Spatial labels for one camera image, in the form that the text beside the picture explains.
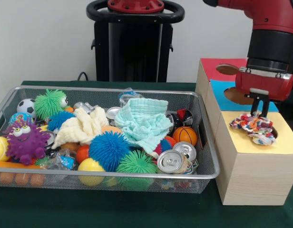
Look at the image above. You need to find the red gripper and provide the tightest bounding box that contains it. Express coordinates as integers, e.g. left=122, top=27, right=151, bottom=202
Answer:
left=234, top=67, right=293, bottom=117

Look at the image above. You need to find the multicoloured knotted rag toy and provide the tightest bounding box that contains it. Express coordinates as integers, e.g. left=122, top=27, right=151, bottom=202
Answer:
left=229, top=113, right=277, bottom=146

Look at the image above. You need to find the wooden box with three holes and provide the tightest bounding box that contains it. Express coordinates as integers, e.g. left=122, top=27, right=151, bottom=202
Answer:
left=195, top=57, right=293, bottom=206

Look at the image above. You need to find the shallow silver mesh bin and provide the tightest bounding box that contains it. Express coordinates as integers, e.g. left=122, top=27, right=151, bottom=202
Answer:
left=0, top=85, right=220, bottom=194

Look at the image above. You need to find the small orange basketball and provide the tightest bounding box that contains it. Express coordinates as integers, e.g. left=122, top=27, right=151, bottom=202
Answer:
left=172, top=126, right=198, bottom=147

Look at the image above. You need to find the silver drink can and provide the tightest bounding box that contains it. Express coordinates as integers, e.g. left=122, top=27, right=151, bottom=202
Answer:
left=157, top=149, right=186, bottom=175

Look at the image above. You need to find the mint green cloth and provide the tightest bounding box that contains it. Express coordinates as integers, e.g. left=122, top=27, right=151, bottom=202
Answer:
left=114, top=98, right=174, bottom=159

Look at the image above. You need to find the blue spiky ball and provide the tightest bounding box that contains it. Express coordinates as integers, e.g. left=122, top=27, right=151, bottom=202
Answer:
left=88, top=131, right=131, bottom=172

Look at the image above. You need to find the cream cloth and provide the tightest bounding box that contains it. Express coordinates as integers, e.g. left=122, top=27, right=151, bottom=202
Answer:
left=51, top=106, right=109, bottom=150

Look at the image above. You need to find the green spiky ball with eyes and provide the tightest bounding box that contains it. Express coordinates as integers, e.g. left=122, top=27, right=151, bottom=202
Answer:
left=33, top=89, right=69, bottom=119

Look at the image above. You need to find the small soccer ball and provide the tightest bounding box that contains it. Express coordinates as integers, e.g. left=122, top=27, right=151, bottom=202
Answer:
left=16, top=98, right=36, bottom=114

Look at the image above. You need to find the purple spiky monster toy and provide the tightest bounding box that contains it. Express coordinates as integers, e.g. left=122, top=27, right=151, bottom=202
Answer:
left=2, top=118, right=52, bottom=165

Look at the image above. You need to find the orange toy building block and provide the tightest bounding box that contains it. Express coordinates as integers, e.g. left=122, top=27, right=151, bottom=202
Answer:
left=0, top=161, right=47, bottom=187

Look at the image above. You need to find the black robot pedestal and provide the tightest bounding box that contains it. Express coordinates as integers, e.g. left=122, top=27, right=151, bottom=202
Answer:
left=86, top=0, right=185, bottom=83

